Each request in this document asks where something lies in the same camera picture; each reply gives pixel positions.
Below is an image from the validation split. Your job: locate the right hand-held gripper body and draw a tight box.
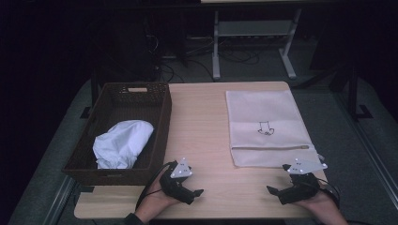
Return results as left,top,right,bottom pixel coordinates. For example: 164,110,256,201
277,157,329,204

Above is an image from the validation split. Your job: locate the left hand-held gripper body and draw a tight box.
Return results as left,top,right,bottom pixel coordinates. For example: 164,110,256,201
159,157,193,201

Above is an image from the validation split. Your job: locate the brown woven basket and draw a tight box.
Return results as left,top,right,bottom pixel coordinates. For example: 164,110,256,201
61,82,173,187

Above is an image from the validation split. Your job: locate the white garment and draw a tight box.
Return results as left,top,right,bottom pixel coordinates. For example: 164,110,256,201
92,119,155,170

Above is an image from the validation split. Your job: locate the white zippered fabric bag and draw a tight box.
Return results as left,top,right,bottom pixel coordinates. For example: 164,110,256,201
225,89,327,169

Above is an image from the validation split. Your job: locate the person's left hand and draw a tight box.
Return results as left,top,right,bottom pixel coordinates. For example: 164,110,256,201
134,183,181,224

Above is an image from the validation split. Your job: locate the person's right hand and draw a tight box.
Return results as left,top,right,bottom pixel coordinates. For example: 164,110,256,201
294,188,341,218

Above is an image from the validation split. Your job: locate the black metal stand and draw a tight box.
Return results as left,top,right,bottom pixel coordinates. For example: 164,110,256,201
329,62,374,121
79,69,101,120

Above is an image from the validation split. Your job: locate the grey power strip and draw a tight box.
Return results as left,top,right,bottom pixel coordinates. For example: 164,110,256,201
229,34,284,41

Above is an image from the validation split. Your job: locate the white metal rack stand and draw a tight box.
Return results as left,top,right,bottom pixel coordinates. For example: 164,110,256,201
200,0,332,81

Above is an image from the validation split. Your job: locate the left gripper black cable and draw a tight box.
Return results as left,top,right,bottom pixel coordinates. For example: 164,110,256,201
134,160,176,210

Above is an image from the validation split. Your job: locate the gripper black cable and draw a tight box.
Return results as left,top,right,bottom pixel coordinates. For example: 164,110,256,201
318,182,343,209
134,160,176,210

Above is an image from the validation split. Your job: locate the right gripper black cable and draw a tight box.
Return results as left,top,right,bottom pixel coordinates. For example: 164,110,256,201
318,182,343,209

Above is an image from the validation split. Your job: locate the aluminium floor rail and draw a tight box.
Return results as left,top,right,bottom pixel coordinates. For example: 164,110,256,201
41,174,79,225
331,90,398,203

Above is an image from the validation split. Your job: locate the black table bracket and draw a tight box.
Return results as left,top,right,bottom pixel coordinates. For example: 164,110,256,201
74,185,95,194

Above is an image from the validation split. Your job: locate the black floor cable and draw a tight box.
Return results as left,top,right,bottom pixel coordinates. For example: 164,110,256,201
158,59,217,83
219,46,261,66

